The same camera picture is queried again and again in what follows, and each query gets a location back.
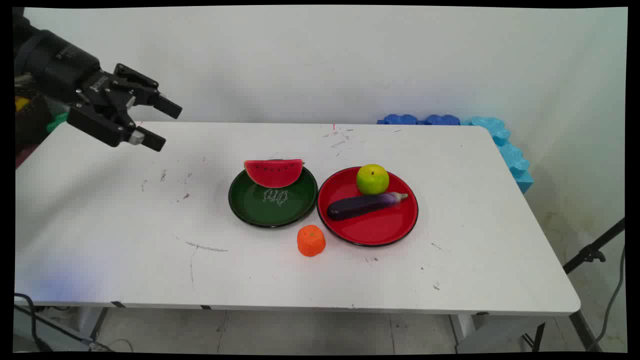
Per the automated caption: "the red watermelon slice toy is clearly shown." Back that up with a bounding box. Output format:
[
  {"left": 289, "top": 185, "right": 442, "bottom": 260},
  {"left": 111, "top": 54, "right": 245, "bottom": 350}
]
[{"left": 243, "top": 159, "right": 305, "bottom": 189}]

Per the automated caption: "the green toy apple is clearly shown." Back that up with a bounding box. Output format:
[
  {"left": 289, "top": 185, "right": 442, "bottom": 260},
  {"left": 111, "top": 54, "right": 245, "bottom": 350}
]
[{"left": 356, "top": 164, "right": 390, "bottom": 196}]

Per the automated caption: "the orange toy fruit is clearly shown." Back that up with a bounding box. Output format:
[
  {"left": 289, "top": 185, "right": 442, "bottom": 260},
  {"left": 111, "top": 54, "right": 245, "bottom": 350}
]
[{"left": 296, "top": 224, "right": 327, "bottom": 258}]

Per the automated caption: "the purple toy eggplant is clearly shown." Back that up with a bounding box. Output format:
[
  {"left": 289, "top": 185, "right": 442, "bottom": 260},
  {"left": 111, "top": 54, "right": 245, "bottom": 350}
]
[{"left": 326, "top": 191, "right": 409, "bottom": 222}]

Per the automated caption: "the black tripod stand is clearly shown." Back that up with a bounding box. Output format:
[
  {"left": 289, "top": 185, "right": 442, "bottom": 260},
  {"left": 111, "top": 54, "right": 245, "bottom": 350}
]
[{"left": 522, "top": 217, "right": 626, "bottom": 353}]

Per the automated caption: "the white table leg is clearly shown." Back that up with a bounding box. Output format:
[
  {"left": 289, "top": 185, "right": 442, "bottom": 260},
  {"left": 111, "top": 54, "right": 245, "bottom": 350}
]
[
  {"left": 449, "top": 312, "right": 547, "bottom": 354},
  {"left": 75, "top": 306, "right": 109, "bottom": 342}
]

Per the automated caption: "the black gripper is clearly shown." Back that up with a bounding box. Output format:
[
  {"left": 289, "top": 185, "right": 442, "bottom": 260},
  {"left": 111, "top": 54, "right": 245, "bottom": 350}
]
[{"left": 15, "top": 29, "right": 183, "bottom": 152}]

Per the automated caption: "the light blue foam mat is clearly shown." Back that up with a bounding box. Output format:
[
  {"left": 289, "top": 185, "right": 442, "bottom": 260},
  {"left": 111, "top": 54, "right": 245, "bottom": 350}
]
[{"left": 460, "top": 116, "right": 534, "bottom": 194}]

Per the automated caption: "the black floor cable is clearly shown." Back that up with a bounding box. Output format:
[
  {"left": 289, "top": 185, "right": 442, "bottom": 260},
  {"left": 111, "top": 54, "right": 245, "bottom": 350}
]
[{"left": 14, "top": 293, "right": 53, "bottom": 352}]

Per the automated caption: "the grey hanging cable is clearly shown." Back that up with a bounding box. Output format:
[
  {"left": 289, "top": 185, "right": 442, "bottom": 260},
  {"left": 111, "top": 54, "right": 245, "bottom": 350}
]
[{"left": 587, "top": 245, "right": 626, "bottom": 352}]

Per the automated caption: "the red plate black rim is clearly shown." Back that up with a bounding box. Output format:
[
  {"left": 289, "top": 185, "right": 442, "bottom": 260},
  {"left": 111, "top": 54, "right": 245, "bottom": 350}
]
[{"left": 316, "top": 166, "right": 419, "bottom": 248}]

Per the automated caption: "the green object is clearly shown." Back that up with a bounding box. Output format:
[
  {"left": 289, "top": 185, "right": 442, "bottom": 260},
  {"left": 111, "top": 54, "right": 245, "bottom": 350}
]
[{"left": 46, "top": 112, "right": 69, "bottom": 134}]

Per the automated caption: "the dark green plate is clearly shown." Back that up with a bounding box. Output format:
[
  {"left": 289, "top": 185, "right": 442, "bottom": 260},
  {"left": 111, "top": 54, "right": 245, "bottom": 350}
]
[{"left": 228, "top": 165, "right": 319, "bottom": 229}]

